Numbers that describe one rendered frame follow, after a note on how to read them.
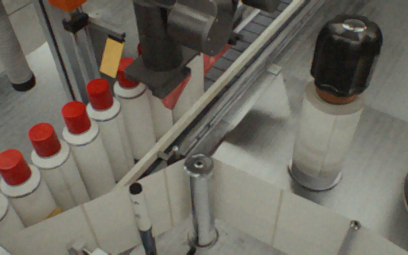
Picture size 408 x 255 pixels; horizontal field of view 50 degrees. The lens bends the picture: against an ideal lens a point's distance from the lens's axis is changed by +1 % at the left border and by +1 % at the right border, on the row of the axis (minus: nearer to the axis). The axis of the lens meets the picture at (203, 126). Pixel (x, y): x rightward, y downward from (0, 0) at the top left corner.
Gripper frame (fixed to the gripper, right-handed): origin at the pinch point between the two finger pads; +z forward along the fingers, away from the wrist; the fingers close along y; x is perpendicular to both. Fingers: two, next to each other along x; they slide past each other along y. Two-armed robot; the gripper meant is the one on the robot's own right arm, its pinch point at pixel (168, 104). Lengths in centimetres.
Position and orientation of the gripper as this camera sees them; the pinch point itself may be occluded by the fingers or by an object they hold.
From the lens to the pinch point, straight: 69.1
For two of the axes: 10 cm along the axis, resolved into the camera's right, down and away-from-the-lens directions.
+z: 0.3, 6.7, 7.4
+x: -8.2, -4.1, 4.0
